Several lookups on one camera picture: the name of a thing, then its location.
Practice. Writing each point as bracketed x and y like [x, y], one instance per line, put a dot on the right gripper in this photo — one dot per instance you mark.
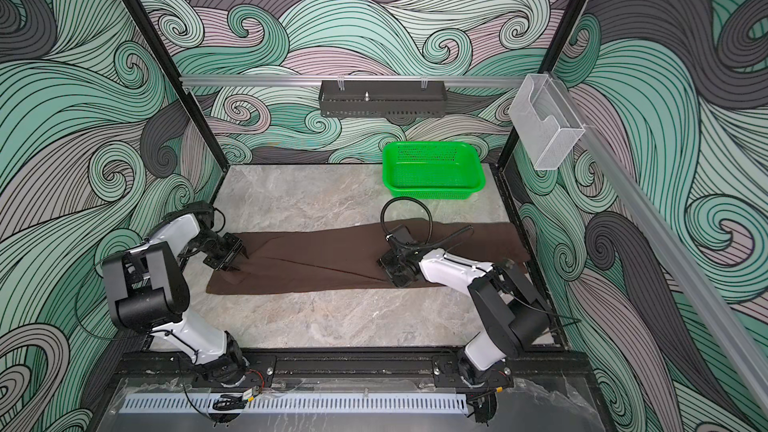
[383, 260]

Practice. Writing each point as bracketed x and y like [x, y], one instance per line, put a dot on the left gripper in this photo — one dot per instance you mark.
[224, 264]

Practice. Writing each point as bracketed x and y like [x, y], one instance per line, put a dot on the brown trousers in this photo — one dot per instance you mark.
[342, 259]

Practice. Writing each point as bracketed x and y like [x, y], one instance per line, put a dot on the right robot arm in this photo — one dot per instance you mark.
[511, 310]

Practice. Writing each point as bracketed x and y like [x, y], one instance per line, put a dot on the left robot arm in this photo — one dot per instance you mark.
[147, 293]

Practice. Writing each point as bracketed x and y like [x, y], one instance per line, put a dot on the green plastic basket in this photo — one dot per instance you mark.
[432, 170]

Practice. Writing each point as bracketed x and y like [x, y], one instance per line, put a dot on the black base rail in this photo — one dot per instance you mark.
[441, 367]

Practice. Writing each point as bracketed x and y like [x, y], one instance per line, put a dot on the white slotted cable duct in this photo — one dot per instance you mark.
[349, 403]

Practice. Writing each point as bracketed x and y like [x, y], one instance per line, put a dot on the black perforated wall tray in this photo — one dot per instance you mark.
[398, 101]

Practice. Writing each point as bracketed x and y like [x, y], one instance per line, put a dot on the clear acrylic wall holder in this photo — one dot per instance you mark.
[546, 119]

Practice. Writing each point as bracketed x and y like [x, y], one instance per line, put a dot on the black frame post left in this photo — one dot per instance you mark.
[171, 72]

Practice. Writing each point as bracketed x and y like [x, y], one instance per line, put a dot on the black frame post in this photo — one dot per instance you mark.
[572, 14]
[171, 72]

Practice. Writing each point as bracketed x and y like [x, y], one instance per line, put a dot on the aluminium rail right wall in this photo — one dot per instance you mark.
[614, 158]

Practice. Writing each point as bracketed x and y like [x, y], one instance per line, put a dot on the black frame post right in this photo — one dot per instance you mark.
[572, 14]

